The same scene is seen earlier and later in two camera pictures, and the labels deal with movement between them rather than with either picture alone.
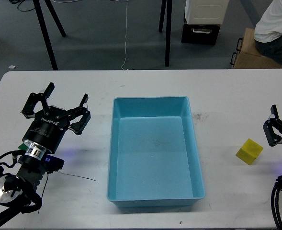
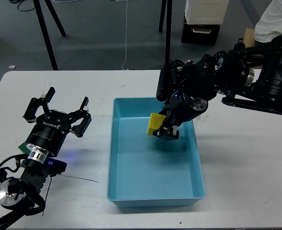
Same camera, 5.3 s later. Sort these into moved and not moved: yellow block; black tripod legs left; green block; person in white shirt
Moved: yellow block
Not moved: green block; person in white shirt; black tripod legs left
